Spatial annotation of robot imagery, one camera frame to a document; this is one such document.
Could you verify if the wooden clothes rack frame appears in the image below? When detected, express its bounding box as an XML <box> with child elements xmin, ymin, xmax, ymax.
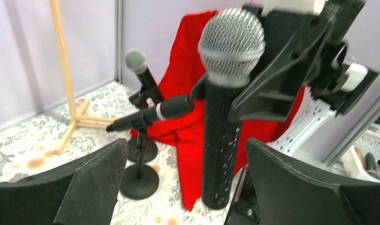
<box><xmin>49</xmin><ymin>0</ymin><xmax>114</xmax><ymax>155</ymax></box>

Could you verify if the black mic stand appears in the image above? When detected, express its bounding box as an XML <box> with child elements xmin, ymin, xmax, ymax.
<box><xmin>120</xmin><ymin>128</ymin><xmax>160</xmax><ymax>200</ymax></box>
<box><xmin>127</xmin><ymin>87</ymin><xmax>165</xmax><ymax>164</ymax></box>

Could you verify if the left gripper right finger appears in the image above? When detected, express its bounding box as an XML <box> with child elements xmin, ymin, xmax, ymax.
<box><xmin>246</xmin><ymin>138</ymin><xmax>380</xmax><ymax>225</ymax></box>

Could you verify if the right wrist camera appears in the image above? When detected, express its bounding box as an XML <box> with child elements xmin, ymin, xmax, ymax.
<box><xmin>261</xmin><ymin>0</ymin><xmax>326</xmax><ymax>16</ymax></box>

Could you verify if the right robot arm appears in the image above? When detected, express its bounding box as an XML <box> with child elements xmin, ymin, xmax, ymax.
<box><xmin>191</xmin><ymin>0</ymin><xmax>377</xmax><ymax>157</ymax></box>

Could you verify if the red t-shirt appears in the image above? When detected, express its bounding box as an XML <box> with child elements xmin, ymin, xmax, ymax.
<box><xmin>130</xmin><ymin>10</ymin><xmax>306</xmax><ymax>212</ymax></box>

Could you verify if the black microphone silver grille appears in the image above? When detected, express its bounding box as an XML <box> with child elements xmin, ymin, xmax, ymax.
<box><xmin>125</xmin><ymin>48</ymin><xmax>165</xmax><ymax>109</ymax></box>

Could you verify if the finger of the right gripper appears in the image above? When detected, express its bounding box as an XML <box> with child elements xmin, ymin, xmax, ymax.
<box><xmin>190</xmin><ymin>74</ymin><xmax>207</xmax><ymax>101</ymax></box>

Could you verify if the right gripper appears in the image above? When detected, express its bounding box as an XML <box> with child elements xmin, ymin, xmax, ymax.
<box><xmin>228</xmin><ymin>0</ymin><xmax>378</xmax><ymax>122</ymax></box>

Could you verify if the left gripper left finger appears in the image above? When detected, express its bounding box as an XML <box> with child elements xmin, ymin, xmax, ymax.
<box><xmin>0</xmin><ymin>138</ymin><xmax>128</xmax><ymax>225</ymax></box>

